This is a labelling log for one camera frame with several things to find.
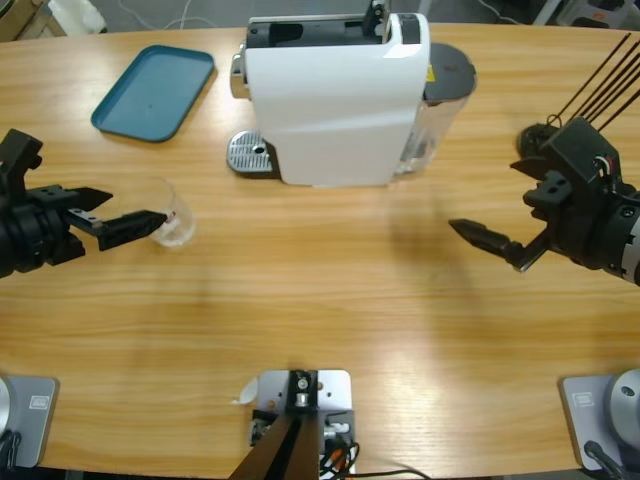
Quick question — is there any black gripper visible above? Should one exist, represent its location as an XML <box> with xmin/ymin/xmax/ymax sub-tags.
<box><xmin>448</xmin><ymin>157</ymin><xmax>639</xmax><ymax>274</ymax></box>
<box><xmin>0</xmin><ymin>184</ymin><xmax>169</xmax><ymax>279</ymax></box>

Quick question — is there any brown cardboard box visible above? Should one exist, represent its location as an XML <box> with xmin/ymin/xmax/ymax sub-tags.
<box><xmin>0</xmin><ymin>0</ymin><xmax>51</xmax><ymax>44</ymax></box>

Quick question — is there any white block with dark post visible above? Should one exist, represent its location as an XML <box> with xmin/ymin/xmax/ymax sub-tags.
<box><xmin>232</xmin><ymin>368</ymin><xmax>357</xmax><ymax>480</ymax></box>

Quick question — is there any teal plastic tray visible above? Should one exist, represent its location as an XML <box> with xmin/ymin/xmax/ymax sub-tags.
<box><xmin>90</xmin><ymin>44</ymin><xmax>217</xmax><ymax>145</ymax></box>

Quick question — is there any grey equipment box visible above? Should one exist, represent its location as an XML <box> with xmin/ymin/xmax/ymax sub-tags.
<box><xmin>569</xmin><ymin>0</ymin><xmax>640</xmax><ymax>29</ymax></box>

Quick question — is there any black power cable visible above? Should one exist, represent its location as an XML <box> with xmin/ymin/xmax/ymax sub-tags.
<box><xmin>357</xmin><ymin>467</ymin><xmax>431</xmax><ymax>480</ymax></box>

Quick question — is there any white capsule coffee machine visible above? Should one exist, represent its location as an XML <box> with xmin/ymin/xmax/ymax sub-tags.
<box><xmin>229</xmin><ymin>12</ymin><xmax>431</xmax><ymax>190</ymax></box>

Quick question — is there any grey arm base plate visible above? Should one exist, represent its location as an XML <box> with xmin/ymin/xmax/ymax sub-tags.
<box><xmin>0</xmin><ymin>374</ymin><xmax>60</xmax><ymax>469</ymax></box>
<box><xmin>558</xmin><ymin>368</ymin><xmax>640</xmax><ymax>471</ymax></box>

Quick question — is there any black capsule holder with rods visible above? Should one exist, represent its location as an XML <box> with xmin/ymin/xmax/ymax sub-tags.
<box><xmin>517</xmin><ymin>32</ymin><xmax>640</xmax><ymax>164</ymax></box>

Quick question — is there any white floor cable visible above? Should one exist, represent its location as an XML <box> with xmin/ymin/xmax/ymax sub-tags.
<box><xmin>119</xmin><ymin>0</ymin><xmax>251</xmax><ymax>31</ymax></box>

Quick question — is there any white metal frame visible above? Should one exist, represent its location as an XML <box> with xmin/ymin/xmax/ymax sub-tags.
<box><xmin>530</xmin><ymin>0</ymin><xmax>571</xmax><ymax>26</ymax></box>

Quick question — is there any white foam block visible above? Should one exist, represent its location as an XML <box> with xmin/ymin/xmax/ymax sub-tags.
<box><xmin>48</xmin><ymin>0</ymin><xmax>107</xmax><ymax>35</ymax></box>

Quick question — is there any white paper tab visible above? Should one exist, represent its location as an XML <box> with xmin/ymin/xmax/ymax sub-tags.
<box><xmin>230</xmin><ymin>377</ymin><xmax>259</xmax><ymax>406</ymax></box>

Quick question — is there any black base cable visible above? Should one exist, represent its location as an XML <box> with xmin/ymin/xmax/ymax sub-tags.
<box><xmin>582</xmin><ymin>439</ymin><xmax>629</xmax><ymax>480</ymax></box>
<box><xmin>0</xmin><ymin>428</ymin><xmax>22</xmax><ymax>471</ymax></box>

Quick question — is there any clear water tank black lid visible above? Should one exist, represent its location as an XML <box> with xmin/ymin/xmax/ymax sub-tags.
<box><xmin>394</xmin><ymin>42</ymin><xmax>479</xmax><ymax>176</ymax></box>

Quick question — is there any grey coffee machine lever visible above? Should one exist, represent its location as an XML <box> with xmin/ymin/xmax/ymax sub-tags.
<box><xmin>362</xmin><ymin>0</ymin><xmax>392</xmax><ymax>39</ymax></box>

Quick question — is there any clear glass cup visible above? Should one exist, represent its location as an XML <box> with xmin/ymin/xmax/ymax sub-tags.
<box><xmin>122</xmin><ymin>175</ymin><xmax>197</xmax><ymax>250</ymax></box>

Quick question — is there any orange black cable bundle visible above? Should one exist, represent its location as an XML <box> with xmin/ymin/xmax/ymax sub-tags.
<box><xmin>318</xmin><ymin>438</ymin><xmax>361</xmax><ymax>480</ymax></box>

